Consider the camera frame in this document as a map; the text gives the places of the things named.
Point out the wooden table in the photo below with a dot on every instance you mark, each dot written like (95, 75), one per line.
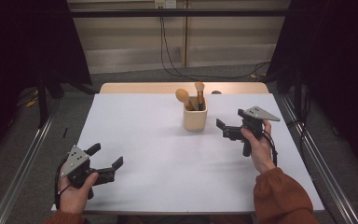
(136, 88)

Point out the white table sheet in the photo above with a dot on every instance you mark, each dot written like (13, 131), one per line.
(155, 161)

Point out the person's left hand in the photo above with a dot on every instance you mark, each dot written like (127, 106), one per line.
(74, 196)

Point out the round-head makeup brush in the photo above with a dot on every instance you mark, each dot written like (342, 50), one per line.
(182, 95)

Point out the white wall socket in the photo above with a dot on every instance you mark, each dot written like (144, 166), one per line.
(165, 3)

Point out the small black floor item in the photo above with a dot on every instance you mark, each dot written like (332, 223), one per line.
(65, 132)

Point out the person's right hand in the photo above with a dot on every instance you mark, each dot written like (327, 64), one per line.
(261, 152)

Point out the black metal stand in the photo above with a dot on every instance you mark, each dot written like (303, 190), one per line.
(297, 93)
(42, 102)

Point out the black curtain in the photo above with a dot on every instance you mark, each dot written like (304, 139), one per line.
(12, 46)
(338, 62)

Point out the yellow floor tape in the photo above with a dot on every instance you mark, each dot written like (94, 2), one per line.
(31, 102)

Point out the metal floor rail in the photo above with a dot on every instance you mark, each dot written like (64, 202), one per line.
(326, 174)
(21, 174)

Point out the flat-head makeup brush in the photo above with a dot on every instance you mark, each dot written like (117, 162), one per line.
(199, 88)

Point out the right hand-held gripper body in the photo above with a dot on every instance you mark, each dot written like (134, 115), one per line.
(251, 119)

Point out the black horizontal bar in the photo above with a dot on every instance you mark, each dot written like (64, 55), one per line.
(136, 13)

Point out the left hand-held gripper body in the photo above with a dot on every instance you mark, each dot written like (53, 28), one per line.
(76, 161)

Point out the cream square cup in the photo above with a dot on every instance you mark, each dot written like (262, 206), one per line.
(195, 119)

